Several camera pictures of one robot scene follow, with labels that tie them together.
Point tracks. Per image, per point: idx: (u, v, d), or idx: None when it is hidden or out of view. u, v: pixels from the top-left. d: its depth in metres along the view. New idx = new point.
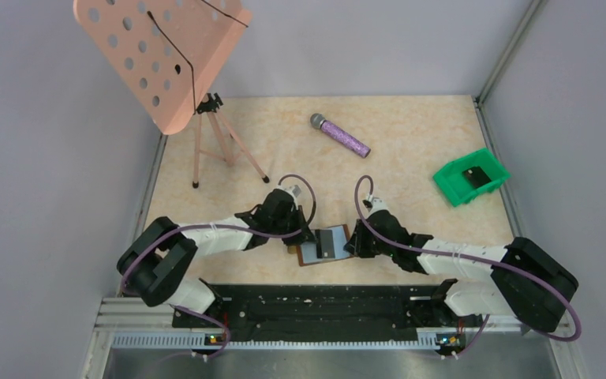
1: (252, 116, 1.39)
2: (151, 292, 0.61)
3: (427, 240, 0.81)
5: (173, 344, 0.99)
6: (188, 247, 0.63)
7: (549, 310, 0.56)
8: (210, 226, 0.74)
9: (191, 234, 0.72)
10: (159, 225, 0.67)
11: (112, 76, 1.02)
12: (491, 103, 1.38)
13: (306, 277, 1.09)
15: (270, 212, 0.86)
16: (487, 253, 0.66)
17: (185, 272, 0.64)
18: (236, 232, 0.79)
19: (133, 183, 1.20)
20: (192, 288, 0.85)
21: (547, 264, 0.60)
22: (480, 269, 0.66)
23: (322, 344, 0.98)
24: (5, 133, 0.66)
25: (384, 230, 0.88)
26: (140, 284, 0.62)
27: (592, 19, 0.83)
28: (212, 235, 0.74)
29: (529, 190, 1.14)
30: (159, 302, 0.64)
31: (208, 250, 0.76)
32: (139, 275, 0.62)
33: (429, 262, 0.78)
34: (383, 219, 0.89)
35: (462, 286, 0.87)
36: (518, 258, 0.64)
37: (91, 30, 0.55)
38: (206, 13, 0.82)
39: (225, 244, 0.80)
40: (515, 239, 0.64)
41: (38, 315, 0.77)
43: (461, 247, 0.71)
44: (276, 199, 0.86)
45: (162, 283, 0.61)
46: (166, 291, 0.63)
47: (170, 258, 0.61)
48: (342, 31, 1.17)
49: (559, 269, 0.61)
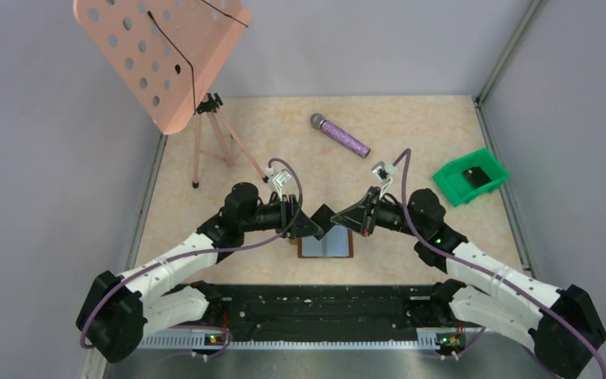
1: (252, 116, 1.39)
2: (114, 350, 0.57)
3: (460, 243, 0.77)
5: (173, 344, 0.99)
6: (136, 305, 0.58)
7: (576, 363, 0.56)
8: (160, 264, 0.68)
9: (138, 285, 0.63)
10: (103, 284, 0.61)
11: (112, 76, 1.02)
12: (491, 103, 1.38)
13: (305, 275, 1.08)
15: (233, 215, 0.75)
16: (535, 290, 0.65)
17: (143, 324, 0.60)
18: (196, 257, 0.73)
19: (132, 183, 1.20)
20: (179, 305, 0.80)
21: (593, 320, 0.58)
22: (521, 302, 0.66)
23: (322, 344, 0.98)
24: (5, 130, 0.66)
25: (424, 218, 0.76)
26: (100, 342, 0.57)
27: (592, 17, 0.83)
28: (163, 275, 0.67)
29: (529, 191, 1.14)
30: (121, 355, 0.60)
31: (168, 286, 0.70)
32: (99, 332, 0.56)
33: (455, 268, 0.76)
34: (432, 207, 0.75)
35: (472, 293, 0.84)
36: (563, 303, 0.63)
37: (91, 30, 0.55)
38: (206, 13, 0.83)
39: (188, 270, 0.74)
40: (570, 286, 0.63)
41: (37, 315, 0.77)
43: (507, 272, 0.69)
44: (233, 203, 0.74)
45: (122, 339, 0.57)
46: (129, 344, 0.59)
47: (117, 320, 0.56)
48: (342, 31, 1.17)
49: (601, 327, 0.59)
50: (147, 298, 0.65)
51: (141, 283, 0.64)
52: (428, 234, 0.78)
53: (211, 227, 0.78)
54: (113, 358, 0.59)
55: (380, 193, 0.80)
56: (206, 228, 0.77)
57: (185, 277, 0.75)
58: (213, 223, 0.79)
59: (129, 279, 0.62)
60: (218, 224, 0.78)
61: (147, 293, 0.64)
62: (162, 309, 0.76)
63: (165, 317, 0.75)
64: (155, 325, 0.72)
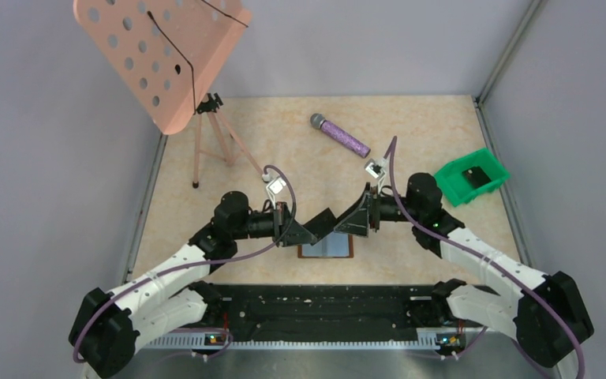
1: (251, 116, 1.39)
2: (106, 365, 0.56)
3: (458, 228, 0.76)
5: (173, 344, 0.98)
6: (125, 321, 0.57)
7: (555, 350, 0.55)
8: (149, 279, 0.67)
9: (127, 302, 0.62)
10: (93, 302, 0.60)
11: (111, 76, 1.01)
12: (491, 103, 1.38)
13: (305, 276, 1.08)
15: (224, 227, 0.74)
16: (521, 274, 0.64)
17: (134, 339, 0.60)
18: (187, 269, 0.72)
19: (132, 184, 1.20)
20: (173, 314, 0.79)
21: (577, 309, 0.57)
22: (506, 284, 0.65)
23: (322, 345, 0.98)
24: (5, 130, 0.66)
25: (421, 200, 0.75)
26: (91, 358, 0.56)
27: (592, 18, 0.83)
28: (154, 290, 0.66)
29: (529, 191, 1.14)
30: (114, 370, 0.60)
31: (160, 299, 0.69)
32: (90, 347, 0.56)
33: (449, 252, 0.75)
34: (429, 188, 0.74)
35: (470, 289, 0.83)
36: (549, 290, 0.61)
37: (92, 29, 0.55)
38: (206, 13, 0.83)
39: (181, 283, 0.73)
40: (557, 272, 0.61)
41: (37, 315, 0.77)
43: (495, 255, 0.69)
44: (224, 214, 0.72)
45: (114, 355, 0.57)
46: (121, 359, 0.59)
47: (107, 336, 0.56)
48: (342, 31, 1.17)
49: (586, 317, 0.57)
50: (139, 314, 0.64)
51: (130, 300, 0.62)
52: (423, 216, 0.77)
53: (203, 238, 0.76)
54: (106, 373, 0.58)
55: (377, 191, 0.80)
56: (198, 239, 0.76)
57: (176, 290, 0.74)
58: (205, 234, 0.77)
59: (119, 296, 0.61)
60: (211, 234, 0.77)
61: (136, 309, 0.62)
62: (156, 319, 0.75)
63: (159, 325, 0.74)
64: (148, 335, 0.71)
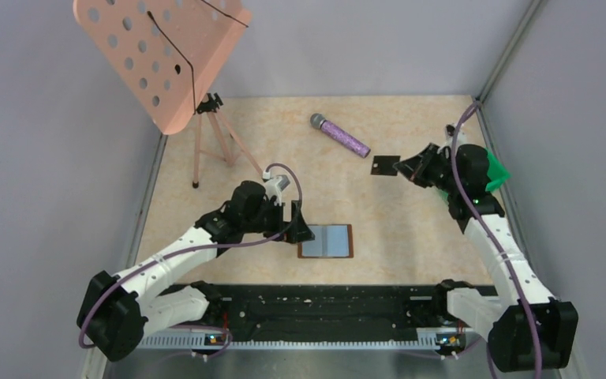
1: (251, 116, 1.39)
2: (114, 350, 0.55)
3: (492, 214, 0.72)
5: (172, 344, 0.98)
6: (132, 304, 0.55)
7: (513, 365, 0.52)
8: (155, 262, 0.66)
9: (133, 285, 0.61)
10: (99, 283, 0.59)
11: (111, 75, 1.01)
12: (491, 103, 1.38)
13: (306, 275, 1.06)
15: (240, 208, 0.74)
16: (529, 286, 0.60)
17: (142, 321, 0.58)
18: (194, 252, 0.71)
19: (132, 184, 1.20)
20: (178, 305, 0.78)
21: (562, 341, 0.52)
22: (508, 287, 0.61)
23: (322, 345, 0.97)
24: (5, 130, 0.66)
25: (463, 164, 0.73)
26: (101, 341, 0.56)
27: (592, 17, 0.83)
28: (161, 273, 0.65)
29: (529, 190, 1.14)
30: (125, 353, 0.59)
31: (166, 283, 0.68)
32: (99, 332, 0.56)
33: (474, 230, 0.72)
34: (476, 156, 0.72)
35: (466, 289, 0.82)
36: (547, 312, 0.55)
37: (91, 30, 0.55)
38: (206, 13, 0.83)
39: (187, 265, 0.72)
40: (567, 301, 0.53)
41: (36, 315, 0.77)
43: (517, 257, 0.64)
44: (244, 193, 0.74)
45: (122, 338, 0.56)
46: (130, 343, 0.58)
47: (114, 320, 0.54)
48: (342, 31, 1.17)
49: (566, 351, 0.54)
50: (147, 298, 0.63)
51: (137, 283, 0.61)
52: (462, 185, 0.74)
53: (211, 220, 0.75)
54: (114, 357, 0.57)
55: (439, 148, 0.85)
56: (204, 222, 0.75)
57: (183, 274, 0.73)
58: (213, 215, 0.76)
59: (125, 279, 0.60)
60: (217, 218, 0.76)
61: (144, 293, 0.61)
62: (163, 309, 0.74)
63: (166, 317, 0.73)
64: (155, 324, 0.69)
